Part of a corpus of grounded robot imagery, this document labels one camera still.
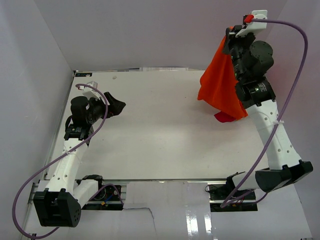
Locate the printed paper strip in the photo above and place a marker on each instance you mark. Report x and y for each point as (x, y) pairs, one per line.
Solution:
(162, 69)

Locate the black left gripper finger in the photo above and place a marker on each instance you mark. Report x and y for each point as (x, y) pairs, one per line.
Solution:
(115, 107)
(110, 98)

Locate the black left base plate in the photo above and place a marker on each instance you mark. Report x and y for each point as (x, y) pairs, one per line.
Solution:
(107, 199)

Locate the black label sticker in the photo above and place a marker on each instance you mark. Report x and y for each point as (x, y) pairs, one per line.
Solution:
(83, 74)

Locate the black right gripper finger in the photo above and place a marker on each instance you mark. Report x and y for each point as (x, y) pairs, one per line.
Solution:
(229, 41)
(234, 31)

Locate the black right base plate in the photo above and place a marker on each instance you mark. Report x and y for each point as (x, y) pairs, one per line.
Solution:
(219, 192)

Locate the crimson red t shirt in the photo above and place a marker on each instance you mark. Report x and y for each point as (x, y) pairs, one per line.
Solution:
(223, 117)

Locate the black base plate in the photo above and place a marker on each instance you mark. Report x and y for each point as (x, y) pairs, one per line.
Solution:
(107, 199)
(219, 192)

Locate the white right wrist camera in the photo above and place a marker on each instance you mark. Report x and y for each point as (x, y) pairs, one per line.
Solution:
(252, 23)

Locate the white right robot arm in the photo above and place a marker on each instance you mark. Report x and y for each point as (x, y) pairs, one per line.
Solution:
(285, 166)

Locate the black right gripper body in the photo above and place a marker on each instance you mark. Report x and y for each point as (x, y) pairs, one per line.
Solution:
(242, 45)

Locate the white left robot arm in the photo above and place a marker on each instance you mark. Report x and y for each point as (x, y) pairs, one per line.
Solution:
(61, 201)

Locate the orange t shirt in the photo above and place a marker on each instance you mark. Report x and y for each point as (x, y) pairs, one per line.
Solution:
(217, 86)

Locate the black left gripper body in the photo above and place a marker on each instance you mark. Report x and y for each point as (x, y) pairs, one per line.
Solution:
(98, 110)

